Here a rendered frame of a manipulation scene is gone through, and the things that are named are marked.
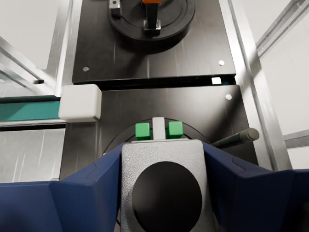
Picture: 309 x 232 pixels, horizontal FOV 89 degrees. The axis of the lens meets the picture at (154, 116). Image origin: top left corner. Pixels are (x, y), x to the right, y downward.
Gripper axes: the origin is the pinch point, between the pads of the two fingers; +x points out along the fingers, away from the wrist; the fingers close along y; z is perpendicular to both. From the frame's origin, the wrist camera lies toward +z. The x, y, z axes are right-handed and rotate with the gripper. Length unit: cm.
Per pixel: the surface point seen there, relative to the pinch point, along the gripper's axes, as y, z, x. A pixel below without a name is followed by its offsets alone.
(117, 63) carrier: 5.3, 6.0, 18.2
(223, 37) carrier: -11.2, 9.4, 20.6
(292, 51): -33.0, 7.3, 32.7
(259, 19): -28, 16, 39
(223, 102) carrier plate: -9.2, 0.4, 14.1
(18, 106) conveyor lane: 20.8, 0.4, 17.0
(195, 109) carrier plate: -5.2, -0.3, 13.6
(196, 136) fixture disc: -4.4, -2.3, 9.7
